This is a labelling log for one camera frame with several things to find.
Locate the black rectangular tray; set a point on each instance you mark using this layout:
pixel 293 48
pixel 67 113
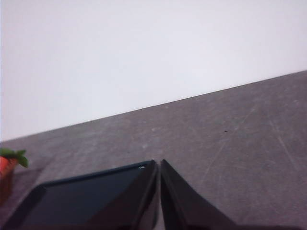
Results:
pixel 60 203

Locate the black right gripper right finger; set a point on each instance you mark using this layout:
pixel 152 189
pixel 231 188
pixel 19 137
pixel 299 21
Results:
pixel 182 206

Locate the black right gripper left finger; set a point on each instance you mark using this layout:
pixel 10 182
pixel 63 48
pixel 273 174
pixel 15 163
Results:
pixel 134 206

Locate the orange toy carrot green leaves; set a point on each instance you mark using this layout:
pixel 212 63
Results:
pixel 7 165

